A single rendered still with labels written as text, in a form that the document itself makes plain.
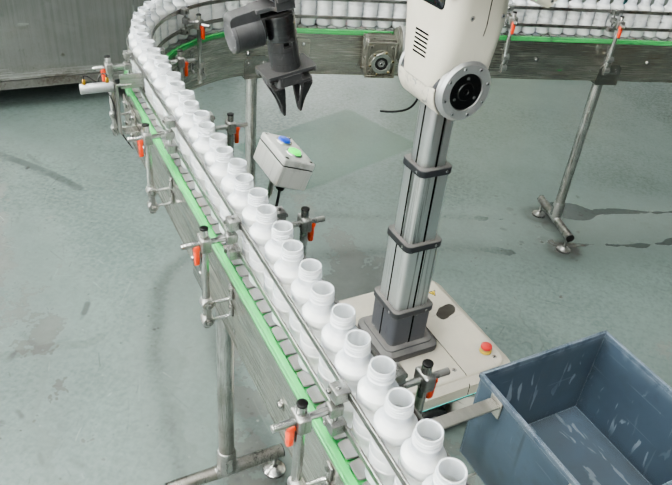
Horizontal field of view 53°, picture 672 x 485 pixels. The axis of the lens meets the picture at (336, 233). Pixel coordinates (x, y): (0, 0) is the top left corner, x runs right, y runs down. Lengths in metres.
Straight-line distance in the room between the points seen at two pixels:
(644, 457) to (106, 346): 1.87
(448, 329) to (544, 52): 1.24
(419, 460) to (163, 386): 1.70
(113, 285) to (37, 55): 1.81
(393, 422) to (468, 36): 1.03
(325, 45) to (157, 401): 1.45
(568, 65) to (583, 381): 1.78
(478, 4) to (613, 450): 1.01
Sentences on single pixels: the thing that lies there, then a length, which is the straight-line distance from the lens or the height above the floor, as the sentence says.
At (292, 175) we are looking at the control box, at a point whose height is 1.08.
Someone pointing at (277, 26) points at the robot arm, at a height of 1.44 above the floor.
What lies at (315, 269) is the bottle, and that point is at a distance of 1.12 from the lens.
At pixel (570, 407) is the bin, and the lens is 1.60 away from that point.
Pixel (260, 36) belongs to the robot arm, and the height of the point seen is 1.43.
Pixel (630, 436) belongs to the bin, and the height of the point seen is 0.79.
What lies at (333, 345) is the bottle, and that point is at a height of 1.12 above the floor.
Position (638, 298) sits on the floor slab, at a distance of 3.31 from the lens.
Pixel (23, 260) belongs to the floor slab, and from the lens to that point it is 3.16.
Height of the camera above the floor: 1.83
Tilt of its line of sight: 35 degrees down
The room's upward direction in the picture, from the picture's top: 6 degrees clockwise
